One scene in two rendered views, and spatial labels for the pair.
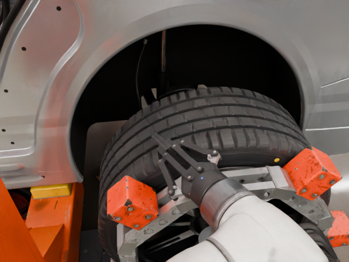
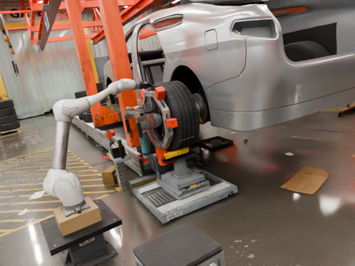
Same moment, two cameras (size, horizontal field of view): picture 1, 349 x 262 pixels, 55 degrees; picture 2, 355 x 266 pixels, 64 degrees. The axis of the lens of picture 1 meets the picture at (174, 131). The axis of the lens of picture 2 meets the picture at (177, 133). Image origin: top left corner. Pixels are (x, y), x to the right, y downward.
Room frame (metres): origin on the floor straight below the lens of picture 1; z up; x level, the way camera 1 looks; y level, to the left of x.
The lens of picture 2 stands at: (-0.16, -2.72, 1.32)
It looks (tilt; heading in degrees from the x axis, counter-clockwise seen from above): 13 degrees down; 72
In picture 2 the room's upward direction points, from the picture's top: 9 degrees counter-clockwise
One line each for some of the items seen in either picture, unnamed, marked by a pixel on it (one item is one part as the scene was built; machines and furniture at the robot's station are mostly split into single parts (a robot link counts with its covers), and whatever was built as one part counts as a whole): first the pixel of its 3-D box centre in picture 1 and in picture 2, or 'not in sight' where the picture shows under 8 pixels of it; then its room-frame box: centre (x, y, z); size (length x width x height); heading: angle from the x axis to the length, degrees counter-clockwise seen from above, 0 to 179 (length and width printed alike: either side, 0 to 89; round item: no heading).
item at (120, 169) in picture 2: not in sight; (121, 173); (0.09, 0.46, 0.21); 0.10 x 0.10 x 0.42; 8
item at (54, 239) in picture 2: not in sight; (83, 237); (-0.38, -0.59, 0.15); 0.50 x 0.50 x 0.30; 13
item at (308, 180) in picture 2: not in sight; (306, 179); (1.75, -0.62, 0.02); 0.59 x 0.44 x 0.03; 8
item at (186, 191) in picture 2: not in sight; (181, 182); (0.63, -0.08, 0.13); 0.50 x 0.36 x 0.10; 98
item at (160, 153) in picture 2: not in sight; (166, 154); (0.51, -0.12, 0.48); 0.16 x 0.12 x 0.17; 8
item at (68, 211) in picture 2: not in sight; (75, 206); (-0.37, -0.61, 0.43); 0.22 x 0.18 x 0.06; 104
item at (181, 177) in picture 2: not in sight; (180, 165); (0.64, -0.11, 0.32); 0.40 x 0.30 x 0.28; 98
